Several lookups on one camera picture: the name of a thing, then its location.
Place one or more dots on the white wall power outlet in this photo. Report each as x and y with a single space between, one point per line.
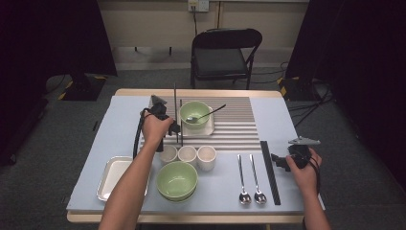
202 5

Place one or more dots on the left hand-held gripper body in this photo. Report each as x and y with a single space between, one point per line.
159 110

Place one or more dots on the black curtain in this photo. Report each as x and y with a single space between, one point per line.
48 32
367 64

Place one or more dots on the black taped stand base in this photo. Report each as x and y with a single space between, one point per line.
297 91
84 91

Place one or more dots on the person's right hand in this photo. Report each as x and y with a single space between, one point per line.
304 179

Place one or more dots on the grey round floor base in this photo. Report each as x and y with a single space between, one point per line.
56 84

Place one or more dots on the black folding chair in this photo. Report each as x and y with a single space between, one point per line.
220 62

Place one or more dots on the light blue table mat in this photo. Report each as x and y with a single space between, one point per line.
108 127

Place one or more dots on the white cup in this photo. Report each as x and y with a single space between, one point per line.
169 154
187 154
206 159

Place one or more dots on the metal spoon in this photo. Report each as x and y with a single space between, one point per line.
260 198
191 119
244 198

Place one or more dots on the row of black chopsticks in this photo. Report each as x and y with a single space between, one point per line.
270 179

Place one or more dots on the grey striped placemat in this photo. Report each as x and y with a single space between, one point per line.
236 127

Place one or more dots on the person's left hand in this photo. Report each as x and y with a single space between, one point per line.
154 129

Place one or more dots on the slim black chopstick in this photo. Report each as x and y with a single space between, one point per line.
181 140
175 102

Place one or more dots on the small black floor strip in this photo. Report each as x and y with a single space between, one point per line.
95 126

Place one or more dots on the green bowl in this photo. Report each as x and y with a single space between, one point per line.
191 110
178 200
177 179

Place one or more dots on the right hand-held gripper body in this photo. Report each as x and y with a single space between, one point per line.
300 156

